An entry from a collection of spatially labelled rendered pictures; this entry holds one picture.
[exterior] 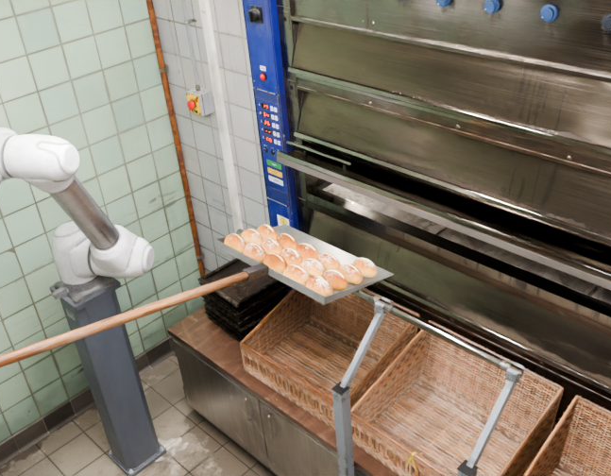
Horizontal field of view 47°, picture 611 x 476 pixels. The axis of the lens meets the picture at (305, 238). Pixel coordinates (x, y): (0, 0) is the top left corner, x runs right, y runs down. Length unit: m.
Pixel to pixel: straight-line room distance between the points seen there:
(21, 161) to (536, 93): 1.50
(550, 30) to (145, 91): 1.96
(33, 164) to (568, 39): 1.54
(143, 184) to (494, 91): 1.92
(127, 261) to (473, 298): 1.26
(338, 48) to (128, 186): 1.39
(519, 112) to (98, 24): 1.85
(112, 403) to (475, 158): 1.84
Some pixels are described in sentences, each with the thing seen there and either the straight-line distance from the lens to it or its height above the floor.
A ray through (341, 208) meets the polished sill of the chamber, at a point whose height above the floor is 1.17.
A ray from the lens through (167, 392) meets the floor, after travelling 3.79.
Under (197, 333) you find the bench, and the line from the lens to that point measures 3.18.
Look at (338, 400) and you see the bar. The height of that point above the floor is 0.91.
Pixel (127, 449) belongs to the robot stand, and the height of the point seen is 0.16.
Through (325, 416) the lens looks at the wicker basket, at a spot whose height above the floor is 0.62.
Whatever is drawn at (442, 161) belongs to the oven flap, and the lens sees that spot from 2.35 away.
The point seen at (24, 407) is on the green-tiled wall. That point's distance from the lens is 3.68.
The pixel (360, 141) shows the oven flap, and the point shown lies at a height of 1.50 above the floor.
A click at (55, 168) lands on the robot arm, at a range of 2.19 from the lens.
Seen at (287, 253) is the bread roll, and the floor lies 1.24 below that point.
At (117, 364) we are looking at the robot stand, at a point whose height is 0.63.
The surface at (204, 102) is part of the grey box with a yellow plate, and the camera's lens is 3.14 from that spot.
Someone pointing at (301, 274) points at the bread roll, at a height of 1.25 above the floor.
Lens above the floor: 2.58
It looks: 33 degrees down
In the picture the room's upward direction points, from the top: 5 degrees counter-clockwise
